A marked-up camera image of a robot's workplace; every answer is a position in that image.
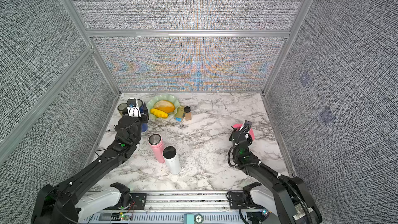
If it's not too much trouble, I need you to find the pink cloth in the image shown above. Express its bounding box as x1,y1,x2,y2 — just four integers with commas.
230,122,255,142

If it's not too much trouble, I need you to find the gold gradient thermos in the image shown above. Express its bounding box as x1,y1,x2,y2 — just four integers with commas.
117,102,128,116

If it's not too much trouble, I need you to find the blue thermos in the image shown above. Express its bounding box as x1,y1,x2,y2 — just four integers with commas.
137,99,149,132

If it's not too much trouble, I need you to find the white thermos black lid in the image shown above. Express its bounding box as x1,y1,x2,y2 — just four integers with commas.
162,146,181,175

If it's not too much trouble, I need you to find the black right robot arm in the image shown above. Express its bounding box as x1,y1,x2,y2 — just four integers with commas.
227,120,323,224

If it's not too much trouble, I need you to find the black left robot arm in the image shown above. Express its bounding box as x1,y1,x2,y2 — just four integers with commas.
31,99,149,224

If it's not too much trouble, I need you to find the pink thermos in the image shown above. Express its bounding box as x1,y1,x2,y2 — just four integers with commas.
148,134,165,163

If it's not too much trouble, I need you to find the yellow banana toy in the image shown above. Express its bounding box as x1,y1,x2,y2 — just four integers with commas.
150,108,169,118

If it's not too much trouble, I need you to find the green scalloped plate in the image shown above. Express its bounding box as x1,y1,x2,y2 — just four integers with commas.
146,93,181,120

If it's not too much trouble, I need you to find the orange bread bun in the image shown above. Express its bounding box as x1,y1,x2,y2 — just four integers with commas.
153,100,175,114

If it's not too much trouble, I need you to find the small brown spice jar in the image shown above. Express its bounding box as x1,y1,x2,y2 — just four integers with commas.
184,106,192,121

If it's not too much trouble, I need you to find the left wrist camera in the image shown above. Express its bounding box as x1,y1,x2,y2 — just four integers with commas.
127,99,141,118

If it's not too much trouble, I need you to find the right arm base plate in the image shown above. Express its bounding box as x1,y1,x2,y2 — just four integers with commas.
226,191,258,209

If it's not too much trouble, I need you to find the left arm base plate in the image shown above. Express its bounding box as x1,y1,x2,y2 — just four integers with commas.
105,192,148,212

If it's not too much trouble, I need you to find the aluminium front rail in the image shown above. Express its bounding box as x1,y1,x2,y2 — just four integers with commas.
88,183,257,209

